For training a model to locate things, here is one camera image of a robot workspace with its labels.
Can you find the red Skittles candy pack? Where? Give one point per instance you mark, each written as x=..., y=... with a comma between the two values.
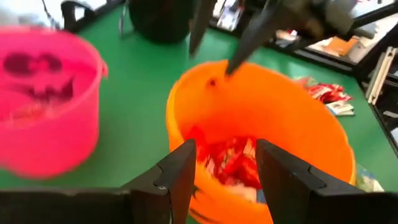
x=242, y=182
x=233, y=155
x=317, y=91
x=338, y=95

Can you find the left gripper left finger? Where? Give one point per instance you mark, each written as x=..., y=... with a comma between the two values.
x=174, y=186

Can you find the orange pumpkin face bucket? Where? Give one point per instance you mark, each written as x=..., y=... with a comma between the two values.
x=280, y=118

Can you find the clear plastic candy packet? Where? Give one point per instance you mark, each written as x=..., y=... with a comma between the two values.
x=306, y=81

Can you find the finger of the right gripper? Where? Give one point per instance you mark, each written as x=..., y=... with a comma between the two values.
x=252, y=37
x=200, y=25

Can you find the green table mat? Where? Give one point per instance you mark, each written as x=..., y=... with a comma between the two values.
x=136, y=109

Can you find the silver frame bracket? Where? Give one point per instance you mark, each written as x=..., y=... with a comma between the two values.
x=381, y=74

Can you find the black aluminium table frame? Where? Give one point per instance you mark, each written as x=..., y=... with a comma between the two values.
x=326, y=62

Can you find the black pumpkin face bucket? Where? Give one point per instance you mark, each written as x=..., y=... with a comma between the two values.
x=161, y=21

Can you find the pink pumpkin face bucket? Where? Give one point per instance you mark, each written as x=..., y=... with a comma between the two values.
x=46, y=140

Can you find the small black bracket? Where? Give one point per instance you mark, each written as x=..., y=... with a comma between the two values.
x=73, y=15

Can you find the white blue Hershey's bar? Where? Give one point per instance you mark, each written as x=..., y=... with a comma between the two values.
x=370, y=182
x=340, y=109

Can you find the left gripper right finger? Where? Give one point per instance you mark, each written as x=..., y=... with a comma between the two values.
x=289, y=186

